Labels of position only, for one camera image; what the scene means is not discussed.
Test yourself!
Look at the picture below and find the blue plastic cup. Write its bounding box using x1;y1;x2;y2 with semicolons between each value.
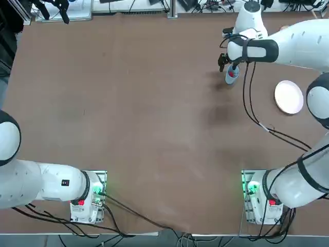
225;64;241;85

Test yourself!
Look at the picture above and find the pink round plate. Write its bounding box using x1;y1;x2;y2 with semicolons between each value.
274;80;305;115

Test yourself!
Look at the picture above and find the white flat tray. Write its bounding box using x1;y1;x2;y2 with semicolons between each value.
32;0;93;23

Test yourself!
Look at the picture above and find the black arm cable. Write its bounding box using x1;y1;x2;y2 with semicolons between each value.
248;60;313;152
241;60;313;152

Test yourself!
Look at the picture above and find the aluminium frame post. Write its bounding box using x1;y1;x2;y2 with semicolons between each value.
167;0;178;19

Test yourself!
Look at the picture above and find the black base cable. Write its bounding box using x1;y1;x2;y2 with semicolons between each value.
102;192;188;234

